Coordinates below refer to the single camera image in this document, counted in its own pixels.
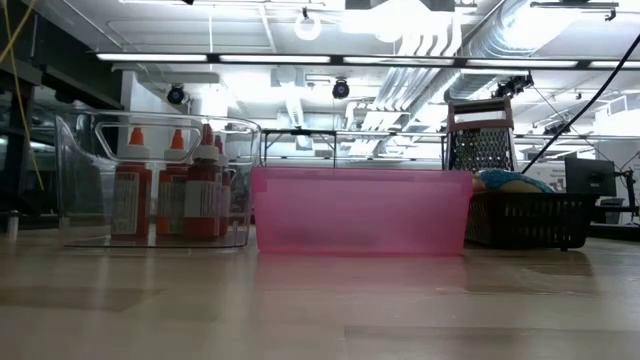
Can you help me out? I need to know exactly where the red food colouring bottle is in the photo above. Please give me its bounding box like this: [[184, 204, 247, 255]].
[[110, 127, 154, 237], [155, 128, 194, 237]]

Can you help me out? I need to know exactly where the blue frosted tan donut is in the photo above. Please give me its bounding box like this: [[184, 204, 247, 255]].
[[472, 168, 557, 195]]

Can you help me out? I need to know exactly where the pink translucent plastic bin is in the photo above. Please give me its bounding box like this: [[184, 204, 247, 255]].
[[251, 167, 474, 258]]

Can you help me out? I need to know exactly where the black overhead light bar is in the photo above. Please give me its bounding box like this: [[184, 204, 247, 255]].
[[94, 52, 640, 71]]

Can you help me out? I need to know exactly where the white round pendant lamp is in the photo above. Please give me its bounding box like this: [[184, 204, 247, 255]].
[[293, 12, 322, 42]]

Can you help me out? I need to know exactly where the black slotted plastic basket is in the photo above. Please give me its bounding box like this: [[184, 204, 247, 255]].
[[464, 191, 600, 253]]

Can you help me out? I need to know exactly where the clear plastic storage bin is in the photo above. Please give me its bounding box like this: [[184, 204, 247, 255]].
[[55, 109, 262, 250]]

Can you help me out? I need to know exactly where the black computer monitor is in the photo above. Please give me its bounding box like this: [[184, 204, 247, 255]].
[[564, 157, 618, 198]]

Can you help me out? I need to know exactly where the dark shelving unit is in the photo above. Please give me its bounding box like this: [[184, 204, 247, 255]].
[[0, 0, 125, 231]]

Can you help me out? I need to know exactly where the black monitor stand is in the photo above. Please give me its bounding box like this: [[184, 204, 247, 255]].
[[615, 167, 640, 226]]

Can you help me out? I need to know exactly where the black frame folding table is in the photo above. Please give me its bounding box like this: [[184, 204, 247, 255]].
[[261, 128, 448, 169]]

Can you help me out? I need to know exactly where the metal box grater pink handle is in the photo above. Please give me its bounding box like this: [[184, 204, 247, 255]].
[[446, 97, 522, 176]]

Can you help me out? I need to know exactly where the silver ventilation duct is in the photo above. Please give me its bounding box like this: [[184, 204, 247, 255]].
[[444, 0, 640, 101]]

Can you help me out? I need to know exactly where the long black cable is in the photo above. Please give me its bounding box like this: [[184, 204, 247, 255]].
[[521, 32, 640, 175]]

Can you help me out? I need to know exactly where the yellow hanging cable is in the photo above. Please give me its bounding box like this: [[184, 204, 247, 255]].
[[0, 0, 46, 192]]

